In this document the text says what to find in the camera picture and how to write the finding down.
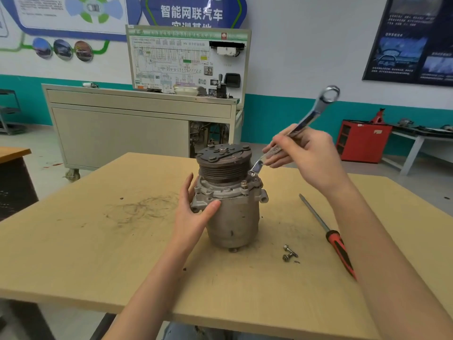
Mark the person's right hand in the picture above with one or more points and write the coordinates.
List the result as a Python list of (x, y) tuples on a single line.
[(306, 159)]

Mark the person's left hand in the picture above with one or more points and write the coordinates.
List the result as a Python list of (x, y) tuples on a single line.
[(191, 217)]

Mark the person's right fingers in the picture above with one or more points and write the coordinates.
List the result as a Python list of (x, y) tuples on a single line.
[(279, 152)]

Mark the person's left thumb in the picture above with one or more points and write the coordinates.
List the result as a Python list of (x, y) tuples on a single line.
[(208, 209)]

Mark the grey metal compressor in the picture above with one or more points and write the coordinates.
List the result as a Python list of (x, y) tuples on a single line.
[(229, 194)]

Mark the silver combination wrench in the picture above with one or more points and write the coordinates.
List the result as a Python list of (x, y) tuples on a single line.
[(304, 123)]

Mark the person's left forearm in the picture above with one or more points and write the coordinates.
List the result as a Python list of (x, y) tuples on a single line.
[(148, 297)]

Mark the person's right forearm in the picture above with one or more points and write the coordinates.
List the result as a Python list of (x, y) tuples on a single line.
[(385, 265)]

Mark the red metal tool cabinet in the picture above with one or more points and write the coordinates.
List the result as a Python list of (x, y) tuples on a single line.
[(361, 141)]

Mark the silver flanged bolt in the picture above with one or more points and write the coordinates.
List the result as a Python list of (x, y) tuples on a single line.
[(291, 249), (288, 257)]

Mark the red jack stand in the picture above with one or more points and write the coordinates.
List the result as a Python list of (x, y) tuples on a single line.
[(378, 116)]

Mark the grey metal training cabinet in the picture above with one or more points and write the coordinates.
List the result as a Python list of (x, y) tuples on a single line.
[(120, 127)]

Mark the person's blue jeans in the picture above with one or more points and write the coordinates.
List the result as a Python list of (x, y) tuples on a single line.
[(212, 332)]

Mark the white wiring diagram board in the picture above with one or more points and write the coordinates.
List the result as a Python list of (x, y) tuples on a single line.
[(187, 60)]

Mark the grey metal workbench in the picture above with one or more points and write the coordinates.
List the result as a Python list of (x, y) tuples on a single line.
[(417, 141)]

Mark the wooden side table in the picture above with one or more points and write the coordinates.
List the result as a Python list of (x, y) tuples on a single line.
[(14, 177)]

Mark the grey metal shelf rack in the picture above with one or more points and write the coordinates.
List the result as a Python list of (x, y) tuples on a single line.
[(10, 111)]

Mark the blue hexagonal wall sign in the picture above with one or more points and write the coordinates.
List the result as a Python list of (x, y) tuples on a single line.
[(193, 12)]

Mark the dark wall poster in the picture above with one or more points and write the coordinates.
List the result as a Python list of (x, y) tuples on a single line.
[(410, 38)]

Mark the blue white wall display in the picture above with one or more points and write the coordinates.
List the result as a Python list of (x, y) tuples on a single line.
[(63, 21)]

